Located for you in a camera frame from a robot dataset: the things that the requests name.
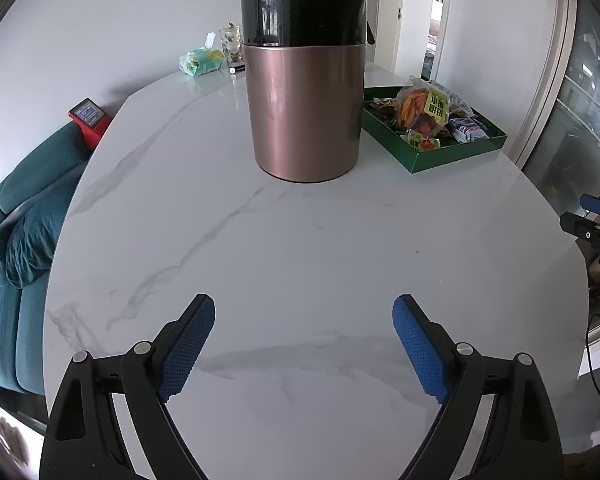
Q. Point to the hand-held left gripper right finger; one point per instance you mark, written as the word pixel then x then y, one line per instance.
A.
pixel 422 350

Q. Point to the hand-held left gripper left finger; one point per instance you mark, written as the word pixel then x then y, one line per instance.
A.
pixel 187 350

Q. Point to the navy and white snack packet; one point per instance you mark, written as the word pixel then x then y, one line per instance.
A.
pixel 467 130

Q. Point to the green tray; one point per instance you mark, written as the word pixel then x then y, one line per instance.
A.
pixel 450 155

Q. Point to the clear bag of orange snacks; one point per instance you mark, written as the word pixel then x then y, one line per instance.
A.
pixel 422 107

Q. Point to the glass door cabinet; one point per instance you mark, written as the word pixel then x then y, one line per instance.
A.
pixel 590 110

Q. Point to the teal sofa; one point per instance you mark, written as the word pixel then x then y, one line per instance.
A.
pixel 5 325

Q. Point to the red device with screen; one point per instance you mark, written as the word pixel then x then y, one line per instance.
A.
pixel 87 119

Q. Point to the copper and black kettle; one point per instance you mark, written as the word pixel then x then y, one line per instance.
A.
pixel 305 110

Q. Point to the green wet wipes pack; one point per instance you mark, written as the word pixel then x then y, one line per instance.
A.
pixel 200 60

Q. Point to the glass mug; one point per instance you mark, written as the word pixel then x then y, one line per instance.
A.
pixel 231 46

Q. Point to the white door frame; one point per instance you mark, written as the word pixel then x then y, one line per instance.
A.
pixel 442 35

